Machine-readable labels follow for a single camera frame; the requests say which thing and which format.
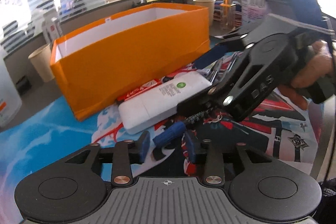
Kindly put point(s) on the red lighter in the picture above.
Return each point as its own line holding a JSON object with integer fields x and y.
{"x": 139, "y": 90}

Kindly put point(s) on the white box behind orange box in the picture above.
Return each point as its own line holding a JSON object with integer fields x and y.
{"x": 51, "y": 30}

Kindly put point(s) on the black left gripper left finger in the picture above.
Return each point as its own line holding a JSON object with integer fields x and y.
{"x": 126, "y": 153}

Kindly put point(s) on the person's right hand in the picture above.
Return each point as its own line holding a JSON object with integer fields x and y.
{"x": 319, "y": 66}

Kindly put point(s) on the orange cardboard box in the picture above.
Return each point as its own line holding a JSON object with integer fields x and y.
{"x": 103, "y": 60}

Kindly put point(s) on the colourful AGON mouse mat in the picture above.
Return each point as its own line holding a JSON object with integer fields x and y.
{"x": 278, "y": 129}

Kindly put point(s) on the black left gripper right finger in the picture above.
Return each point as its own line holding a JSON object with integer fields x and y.
{"x": 208, "y": 157}

